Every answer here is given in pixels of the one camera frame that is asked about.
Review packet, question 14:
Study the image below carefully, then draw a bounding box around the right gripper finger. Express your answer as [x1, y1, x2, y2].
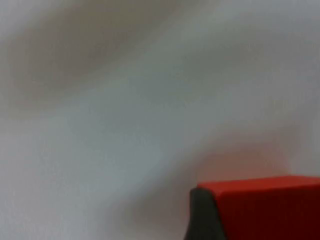
[183, 187, 229, 240]

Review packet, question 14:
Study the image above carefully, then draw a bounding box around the red cube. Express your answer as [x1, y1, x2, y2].
[196, 175, 320, 240]

